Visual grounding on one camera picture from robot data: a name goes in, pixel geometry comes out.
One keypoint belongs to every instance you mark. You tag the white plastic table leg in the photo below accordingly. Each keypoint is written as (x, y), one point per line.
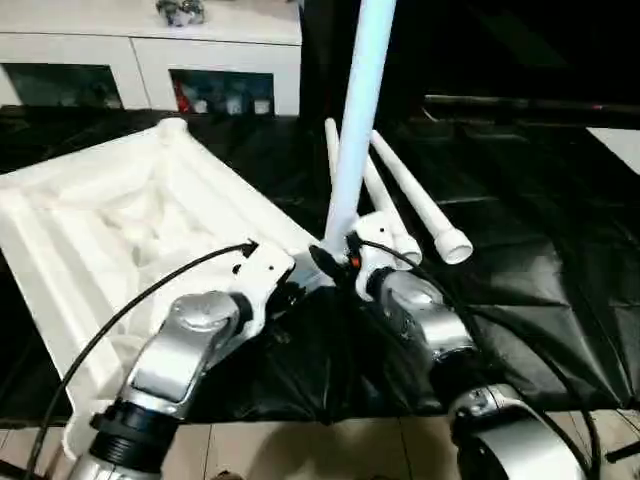
(390, 215)
(332, 155)
(360, 100)
(420, 195)

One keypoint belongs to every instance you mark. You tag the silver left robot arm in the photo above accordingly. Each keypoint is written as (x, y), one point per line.
(180, 360)

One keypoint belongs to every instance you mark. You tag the black work mat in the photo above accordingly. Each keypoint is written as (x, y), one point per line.
(520, 260)

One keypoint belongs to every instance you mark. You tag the white plastic table top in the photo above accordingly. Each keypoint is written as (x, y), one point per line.
(110, 220)

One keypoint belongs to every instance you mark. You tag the white cabinet with glass doors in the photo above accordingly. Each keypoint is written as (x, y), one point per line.
(140, 55)

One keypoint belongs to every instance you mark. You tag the shiny ornament on cabinet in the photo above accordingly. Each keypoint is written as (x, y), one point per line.
(181, 11)

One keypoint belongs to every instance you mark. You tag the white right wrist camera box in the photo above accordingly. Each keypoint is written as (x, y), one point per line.
(372, 250)

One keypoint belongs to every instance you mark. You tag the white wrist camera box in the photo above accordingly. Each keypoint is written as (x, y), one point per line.
(372, 250)
(260, 285)

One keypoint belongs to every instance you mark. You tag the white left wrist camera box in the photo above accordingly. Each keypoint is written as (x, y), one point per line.
(260, 285)

